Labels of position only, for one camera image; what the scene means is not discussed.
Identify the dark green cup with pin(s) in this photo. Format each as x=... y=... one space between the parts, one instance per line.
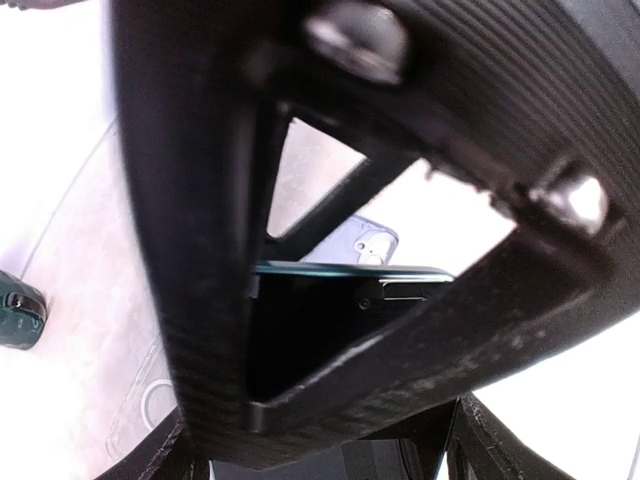
x=23 y=313

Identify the black smartphone with teal edge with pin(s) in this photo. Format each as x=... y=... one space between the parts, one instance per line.
x=305 y=314

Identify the lilac phone case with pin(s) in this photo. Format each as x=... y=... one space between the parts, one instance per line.
x=357 y=240

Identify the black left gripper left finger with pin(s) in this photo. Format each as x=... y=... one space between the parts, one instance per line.
x=187 y=112

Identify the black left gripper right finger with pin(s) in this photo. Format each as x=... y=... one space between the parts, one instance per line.
x=535 y=102

